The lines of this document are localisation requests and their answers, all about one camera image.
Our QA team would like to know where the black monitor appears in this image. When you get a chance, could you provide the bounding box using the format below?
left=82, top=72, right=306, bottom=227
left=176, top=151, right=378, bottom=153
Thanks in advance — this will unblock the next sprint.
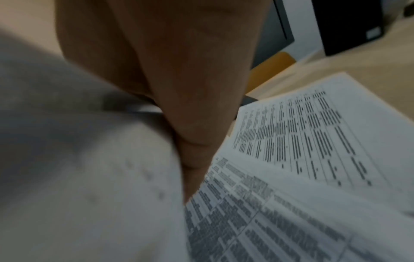
left=251, top=0, right=295, bottom=70

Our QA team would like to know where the printed table paper sheet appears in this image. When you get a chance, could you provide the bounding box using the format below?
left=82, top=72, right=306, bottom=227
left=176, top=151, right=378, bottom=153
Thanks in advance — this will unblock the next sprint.
left=223, top=71, right=414, bottom=217
left=184, top=153, right=414, bottom=262

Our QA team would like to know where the black computer case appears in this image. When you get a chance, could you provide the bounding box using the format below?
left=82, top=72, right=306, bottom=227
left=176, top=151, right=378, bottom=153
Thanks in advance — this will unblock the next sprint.
left=311, top=0, right=398, bottom=57

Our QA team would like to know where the person's right forearm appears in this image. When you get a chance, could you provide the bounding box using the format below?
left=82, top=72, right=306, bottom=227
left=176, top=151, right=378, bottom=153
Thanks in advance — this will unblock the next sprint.
left=0, top=27, right=192, bottom=262

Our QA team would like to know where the person's right hand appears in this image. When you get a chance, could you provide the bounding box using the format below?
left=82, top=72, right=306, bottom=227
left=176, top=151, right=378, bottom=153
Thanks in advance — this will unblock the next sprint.
left=54, top=0, right=273, bottom=204

